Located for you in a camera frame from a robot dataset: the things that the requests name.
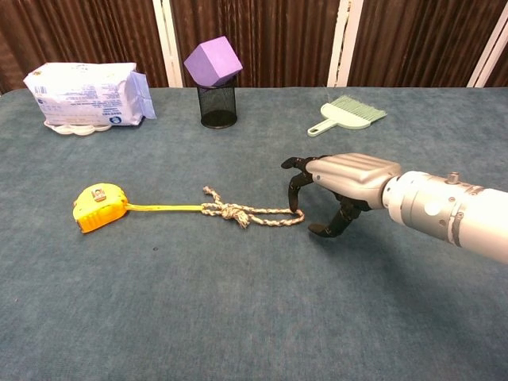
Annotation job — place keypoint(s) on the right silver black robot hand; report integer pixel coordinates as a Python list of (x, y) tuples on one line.
[(349, 170)]

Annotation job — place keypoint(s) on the yellow tape measure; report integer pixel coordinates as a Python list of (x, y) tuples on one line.
[(99, 208)]

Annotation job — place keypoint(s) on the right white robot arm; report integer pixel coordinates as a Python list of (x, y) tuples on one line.
[(444, 210)]

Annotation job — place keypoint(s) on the light green hand brush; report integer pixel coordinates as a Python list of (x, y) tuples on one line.
[(349, 119)]

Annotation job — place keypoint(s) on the black mesh pen holder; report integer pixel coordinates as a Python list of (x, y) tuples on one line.
[(217, 105)]

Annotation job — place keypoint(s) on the brown pleated partition panel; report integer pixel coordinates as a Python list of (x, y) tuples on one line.
[(278, 39), (79, 31), (499, 77), (420, 39)]

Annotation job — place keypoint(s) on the purple foam cube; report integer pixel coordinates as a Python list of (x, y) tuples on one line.
[(212, 61)]

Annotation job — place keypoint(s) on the white tissue pack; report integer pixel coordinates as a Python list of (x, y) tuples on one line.
[(87, 93)]

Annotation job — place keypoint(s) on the white flower-shaped dish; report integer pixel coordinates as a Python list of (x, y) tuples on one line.
[(75, 130)]

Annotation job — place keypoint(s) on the white partition post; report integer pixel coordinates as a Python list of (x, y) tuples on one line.
[(168, 43), (488, 55), (343, 43)]

